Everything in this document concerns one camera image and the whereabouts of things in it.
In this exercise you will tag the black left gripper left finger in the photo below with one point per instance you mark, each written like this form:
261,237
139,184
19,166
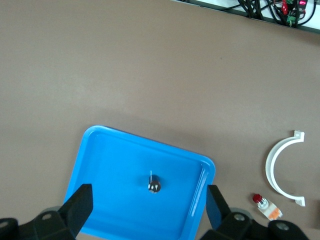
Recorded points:
75,212

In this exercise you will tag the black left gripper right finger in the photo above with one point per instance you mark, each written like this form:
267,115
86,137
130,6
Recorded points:
217,212

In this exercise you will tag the dark cylindrical capacitor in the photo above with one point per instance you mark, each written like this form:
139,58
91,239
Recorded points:
153,186

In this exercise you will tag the blue plastic tray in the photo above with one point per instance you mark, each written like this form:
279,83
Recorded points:
120,170

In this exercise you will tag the green and red electronics board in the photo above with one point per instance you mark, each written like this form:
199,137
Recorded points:
291,11

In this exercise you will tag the red push button switch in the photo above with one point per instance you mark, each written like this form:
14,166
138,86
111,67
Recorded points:
271,212

